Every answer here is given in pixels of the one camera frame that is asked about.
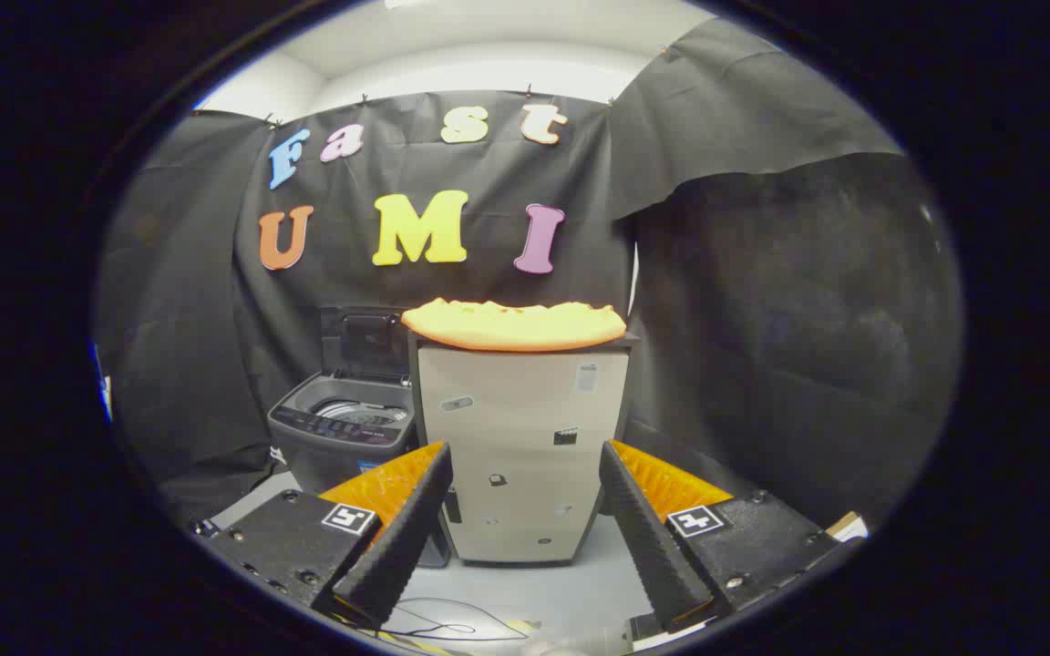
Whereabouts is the small cardboard piece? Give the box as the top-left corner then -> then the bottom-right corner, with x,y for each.
824,512 -> 870,544

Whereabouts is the thin black floor cable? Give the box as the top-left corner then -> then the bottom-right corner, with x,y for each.
379,597 -> 535,644

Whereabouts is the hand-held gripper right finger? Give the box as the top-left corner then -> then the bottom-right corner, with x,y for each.
598,439 -> 845,634

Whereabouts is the orange polo shirt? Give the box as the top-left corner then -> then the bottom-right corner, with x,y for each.
400,298 -> 628,353

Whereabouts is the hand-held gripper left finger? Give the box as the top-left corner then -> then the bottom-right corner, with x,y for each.
192,441 -> 455,630

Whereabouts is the grey washing machine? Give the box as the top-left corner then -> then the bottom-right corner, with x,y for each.
267,372 -> 453,570

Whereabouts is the beige cabinet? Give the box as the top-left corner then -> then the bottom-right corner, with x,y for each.
408,330 -> 643,568

